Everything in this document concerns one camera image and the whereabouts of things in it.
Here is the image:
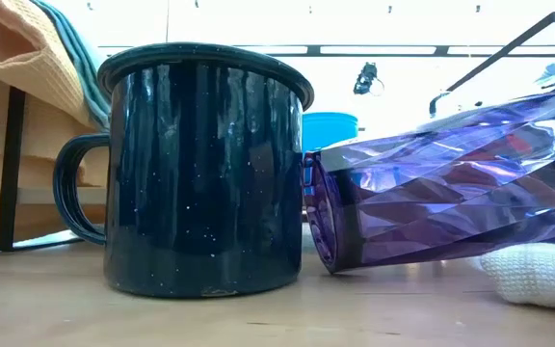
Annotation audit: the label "dark blue enamel mug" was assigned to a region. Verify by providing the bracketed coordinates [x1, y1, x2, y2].
[53, 41, 315, 299]

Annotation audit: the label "yellow and blue rolled towels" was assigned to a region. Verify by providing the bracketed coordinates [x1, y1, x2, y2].
[0, 0, 111, 252]

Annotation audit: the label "light blue towel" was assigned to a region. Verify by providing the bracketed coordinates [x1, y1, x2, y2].
[31, 0, 113, 132]

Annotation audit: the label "white plaid dish towel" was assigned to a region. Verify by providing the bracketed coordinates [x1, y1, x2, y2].
[469, 242, 555, 310]

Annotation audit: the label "black background device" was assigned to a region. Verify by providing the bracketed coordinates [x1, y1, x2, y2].
[353, 61, 385, 97]

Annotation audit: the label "blue plastic mug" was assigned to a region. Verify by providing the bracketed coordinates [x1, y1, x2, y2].
[301, 112, 359, 154]

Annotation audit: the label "purple faceted tumbler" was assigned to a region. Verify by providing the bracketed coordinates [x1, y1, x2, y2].
[303, 82, 555, 275]

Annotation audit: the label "black background beam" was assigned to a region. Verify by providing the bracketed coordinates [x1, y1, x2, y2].
[98, 43, 555, 58]

